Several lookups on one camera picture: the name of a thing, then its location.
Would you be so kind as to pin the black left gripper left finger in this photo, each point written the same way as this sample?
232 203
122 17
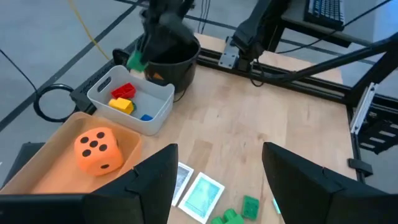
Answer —
124 202

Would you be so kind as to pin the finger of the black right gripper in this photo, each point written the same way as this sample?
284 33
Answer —
155 40
183 31

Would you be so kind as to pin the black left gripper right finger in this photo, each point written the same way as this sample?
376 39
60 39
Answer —
311 193

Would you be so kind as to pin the large green toy block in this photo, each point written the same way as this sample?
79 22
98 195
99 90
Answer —
228 217
136 60

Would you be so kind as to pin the orange foam die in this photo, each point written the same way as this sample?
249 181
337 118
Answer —
98 152

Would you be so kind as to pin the red toy brick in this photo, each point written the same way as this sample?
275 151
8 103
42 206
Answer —
123 91

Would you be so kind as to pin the yellow four-stud toy brick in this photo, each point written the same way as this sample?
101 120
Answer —
121 105

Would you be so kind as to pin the small blue toy brick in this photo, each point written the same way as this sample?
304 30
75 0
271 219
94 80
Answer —
146 118

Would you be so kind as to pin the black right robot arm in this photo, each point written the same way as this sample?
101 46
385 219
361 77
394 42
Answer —
258 28

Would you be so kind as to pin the black plastic bucket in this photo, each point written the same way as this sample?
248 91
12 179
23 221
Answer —
174 71

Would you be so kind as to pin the black table clamp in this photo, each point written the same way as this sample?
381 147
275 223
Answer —
360 167

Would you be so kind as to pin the small green toy brick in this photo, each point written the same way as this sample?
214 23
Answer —
250 208

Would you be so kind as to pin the orange translucent plastic bin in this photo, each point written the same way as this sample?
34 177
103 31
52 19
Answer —
56 174

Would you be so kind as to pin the black slotted shelf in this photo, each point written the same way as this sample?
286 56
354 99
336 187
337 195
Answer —
379 137

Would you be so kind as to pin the silver aluminium bar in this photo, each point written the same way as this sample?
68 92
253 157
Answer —
363 109

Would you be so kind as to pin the grey desk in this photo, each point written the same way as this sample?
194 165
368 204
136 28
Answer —
295 18

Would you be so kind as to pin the black keyboard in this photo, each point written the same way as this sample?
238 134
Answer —
326 12

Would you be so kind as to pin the grey metal mount plate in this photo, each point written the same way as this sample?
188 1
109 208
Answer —
228 54

